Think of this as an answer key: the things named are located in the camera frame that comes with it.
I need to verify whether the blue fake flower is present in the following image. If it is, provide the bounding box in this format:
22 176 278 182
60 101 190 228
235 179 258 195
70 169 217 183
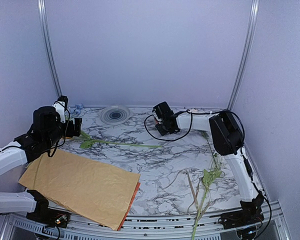
69 104 158 149

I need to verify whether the orange wrapping paper sheet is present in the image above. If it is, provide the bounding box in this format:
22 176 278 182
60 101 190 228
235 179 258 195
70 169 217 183
18 149 140 231

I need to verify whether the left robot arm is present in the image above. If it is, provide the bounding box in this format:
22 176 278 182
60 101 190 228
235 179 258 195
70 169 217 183
0 101 82 223

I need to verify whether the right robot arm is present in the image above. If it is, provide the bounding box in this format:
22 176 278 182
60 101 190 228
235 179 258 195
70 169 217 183
152 101 264 224

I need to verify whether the grey glass plate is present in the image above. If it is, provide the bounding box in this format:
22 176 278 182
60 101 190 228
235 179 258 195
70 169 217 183
99 105 133 126

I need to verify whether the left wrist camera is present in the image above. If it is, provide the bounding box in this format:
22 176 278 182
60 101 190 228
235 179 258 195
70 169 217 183
52 95 69 124

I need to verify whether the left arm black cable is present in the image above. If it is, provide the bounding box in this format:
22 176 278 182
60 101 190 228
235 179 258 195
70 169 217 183
46 101 71 158

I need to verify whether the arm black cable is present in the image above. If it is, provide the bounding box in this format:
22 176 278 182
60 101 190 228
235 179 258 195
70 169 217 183
46 101 71 158
144 108 246 151

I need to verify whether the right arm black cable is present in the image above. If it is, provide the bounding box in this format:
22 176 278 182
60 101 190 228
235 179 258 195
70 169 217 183
144 108 246 151

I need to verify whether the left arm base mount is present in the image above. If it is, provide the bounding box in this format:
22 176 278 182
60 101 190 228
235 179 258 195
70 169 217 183
26 190 70 228

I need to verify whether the beige raffia string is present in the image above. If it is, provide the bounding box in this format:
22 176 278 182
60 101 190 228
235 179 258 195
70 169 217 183
184 169 212 216

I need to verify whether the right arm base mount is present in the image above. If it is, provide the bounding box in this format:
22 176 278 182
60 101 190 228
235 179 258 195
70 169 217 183
218 195 265 230

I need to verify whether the left aluminium frame post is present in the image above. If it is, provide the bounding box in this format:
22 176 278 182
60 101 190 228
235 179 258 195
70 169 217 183
37 0 62 97

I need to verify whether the aluminium frame post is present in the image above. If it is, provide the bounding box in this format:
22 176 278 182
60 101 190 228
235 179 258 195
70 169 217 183
37 0 62 97
227 0 260 110

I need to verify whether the right aluminium frame post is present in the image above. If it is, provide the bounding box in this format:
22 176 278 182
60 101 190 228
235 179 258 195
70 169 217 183
227 0 260 110

